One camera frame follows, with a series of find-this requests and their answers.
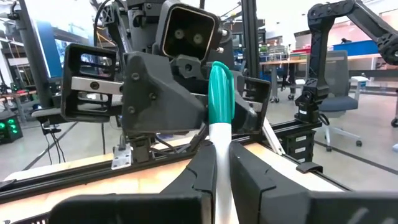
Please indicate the teal-cap white marker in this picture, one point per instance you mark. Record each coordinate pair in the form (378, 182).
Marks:
(221, 102)

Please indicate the wooden top workbench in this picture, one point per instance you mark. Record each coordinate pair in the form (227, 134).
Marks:
(280, 62)

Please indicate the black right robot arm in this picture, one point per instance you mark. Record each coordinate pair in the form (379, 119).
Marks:
(141, 28)

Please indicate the black control box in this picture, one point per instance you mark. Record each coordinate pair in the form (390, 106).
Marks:
(298, 146)

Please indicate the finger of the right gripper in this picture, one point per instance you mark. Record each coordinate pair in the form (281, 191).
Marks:
(245, 119)
(155, 99)

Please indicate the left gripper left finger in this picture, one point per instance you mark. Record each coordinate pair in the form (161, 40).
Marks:
(140, 208)

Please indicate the blue storage bin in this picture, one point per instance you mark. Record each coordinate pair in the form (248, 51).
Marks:
(357, 48)

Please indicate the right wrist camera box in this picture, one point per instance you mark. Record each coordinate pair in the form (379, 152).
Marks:
(186, 34)

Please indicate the silver angle bracket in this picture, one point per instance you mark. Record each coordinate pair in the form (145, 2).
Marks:
(122, 158)

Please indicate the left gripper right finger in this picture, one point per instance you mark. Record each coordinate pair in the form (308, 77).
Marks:
(311, 208)

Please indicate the silver slotted bar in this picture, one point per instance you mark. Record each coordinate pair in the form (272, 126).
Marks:
(273, 137)

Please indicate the grey office chair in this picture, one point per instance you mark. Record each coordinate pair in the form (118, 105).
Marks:
(337, 102)

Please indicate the black box with green lights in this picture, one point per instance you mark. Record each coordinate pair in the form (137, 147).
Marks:
(11, 127)

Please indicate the black plastic mesh basket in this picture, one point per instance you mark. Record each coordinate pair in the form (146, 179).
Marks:
(34, 219)

